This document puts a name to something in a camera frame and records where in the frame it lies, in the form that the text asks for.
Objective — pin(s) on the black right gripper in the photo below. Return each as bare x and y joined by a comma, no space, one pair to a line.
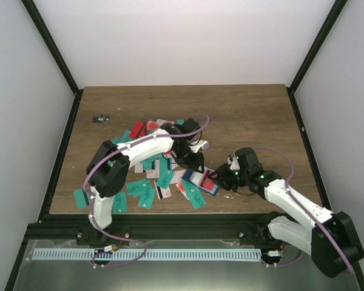
222,177

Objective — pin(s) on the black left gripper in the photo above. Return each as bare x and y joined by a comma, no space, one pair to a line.
193,163

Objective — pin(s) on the blue card holder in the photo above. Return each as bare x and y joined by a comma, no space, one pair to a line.
195,178

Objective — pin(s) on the red card black stripe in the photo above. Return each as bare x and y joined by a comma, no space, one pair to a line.
206,182

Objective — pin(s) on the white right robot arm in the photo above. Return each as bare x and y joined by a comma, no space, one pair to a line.
329,238

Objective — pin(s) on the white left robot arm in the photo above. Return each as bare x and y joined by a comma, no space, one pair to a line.
108,170

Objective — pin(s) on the white red blotch card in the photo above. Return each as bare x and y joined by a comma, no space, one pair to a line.
154,125

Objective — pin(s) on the red black striped card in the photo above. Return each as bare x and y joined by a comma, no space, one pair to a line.
138,130

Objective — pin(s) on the teal VIP card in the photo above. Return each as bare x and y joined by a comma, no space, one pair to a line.
193,193
120,203
146,198

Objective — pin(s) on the teal card black stripe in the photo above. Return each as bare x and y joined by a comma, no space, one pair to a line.
82,198

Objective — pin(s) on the light blue slotted strip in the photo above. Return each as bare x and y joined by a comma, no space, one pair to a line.
149,255

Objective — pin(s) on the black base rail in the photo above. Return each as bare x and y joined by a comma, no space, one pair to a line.
248,229

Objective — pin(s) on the black frame post right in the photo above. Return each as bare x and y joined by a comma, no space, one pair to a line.
317,43

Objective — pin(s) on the black frame post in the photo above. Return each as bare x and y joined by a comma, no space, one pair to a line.
50,43
317,43

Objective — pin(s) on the black frame post left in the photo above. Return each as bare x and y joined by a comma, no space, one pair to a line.
50,43

